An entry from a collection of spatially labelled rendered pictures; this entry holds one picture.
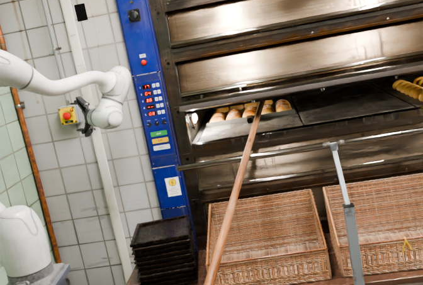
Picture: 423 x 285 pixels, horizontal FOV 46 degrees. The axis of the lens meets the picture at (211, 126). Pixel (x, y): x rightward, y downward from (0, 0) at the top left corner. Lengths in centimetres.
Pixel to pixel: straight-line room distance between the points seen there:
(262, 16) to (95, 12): 85
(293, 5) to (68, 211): 165
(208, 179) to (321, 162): 61
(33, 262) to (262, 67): 144
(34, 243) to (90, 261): 122
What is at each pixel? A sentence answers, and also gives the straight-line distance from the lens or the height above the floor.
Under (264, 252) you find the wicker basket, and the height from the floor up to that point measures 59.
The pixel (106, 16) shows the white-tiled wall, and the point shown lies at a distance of 268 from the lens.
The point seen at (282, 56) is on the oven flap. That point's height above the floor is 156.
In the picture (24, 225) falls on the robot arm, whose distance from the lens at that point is 183.
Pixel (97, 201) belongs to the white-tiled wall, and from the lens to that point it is 287.
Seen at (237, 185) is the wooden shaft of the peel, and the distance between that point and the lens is 200.
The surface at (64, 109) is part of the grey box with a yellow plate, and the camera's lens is 272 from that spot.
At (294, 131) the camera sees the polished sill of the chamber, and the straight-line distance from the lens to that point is 263.
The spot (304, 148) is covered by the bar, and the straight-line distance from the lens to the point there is 227.
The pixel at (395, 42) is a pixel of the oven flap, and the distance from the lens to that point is 266.
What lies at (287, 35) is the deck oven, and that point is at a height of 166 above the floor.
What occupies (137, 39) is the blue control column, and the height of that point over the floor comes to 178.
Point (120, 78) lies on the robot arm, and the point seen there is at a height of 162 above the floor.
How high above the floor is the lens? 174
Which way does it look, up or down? 10 degrees down
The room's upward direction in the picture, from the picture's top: 11 degrees counter-clockwise
